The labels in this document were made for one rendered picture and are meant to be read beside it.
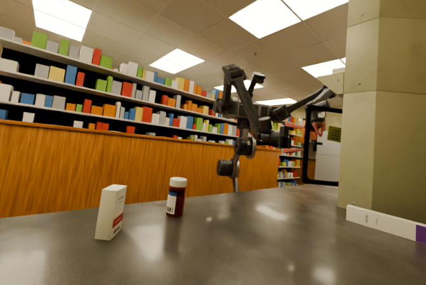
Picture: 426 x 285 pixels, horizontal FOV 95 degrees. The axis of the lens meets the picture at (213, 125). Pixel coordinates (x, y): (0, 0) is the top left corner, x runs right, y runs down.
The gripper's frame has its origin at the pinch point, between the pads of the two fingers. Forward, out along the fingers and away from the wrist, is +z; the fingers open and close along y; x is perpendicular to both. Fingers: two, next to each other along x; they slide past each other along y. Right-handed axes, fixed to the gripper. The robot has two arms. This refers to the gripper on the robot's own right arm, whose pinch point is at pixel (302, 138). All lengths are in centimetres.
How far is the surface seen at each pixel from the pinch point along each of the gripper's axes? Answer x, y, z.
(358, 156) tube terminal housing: 9.0, -4.9, 18.4
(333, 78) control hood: 8.9, 28.6, 8.0
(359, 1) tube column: 9, 61, 16
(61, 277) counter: -80, -26, 7
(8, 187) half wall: -103, -60, -183
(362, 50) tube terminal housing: 8.9, 38.2, 18.3
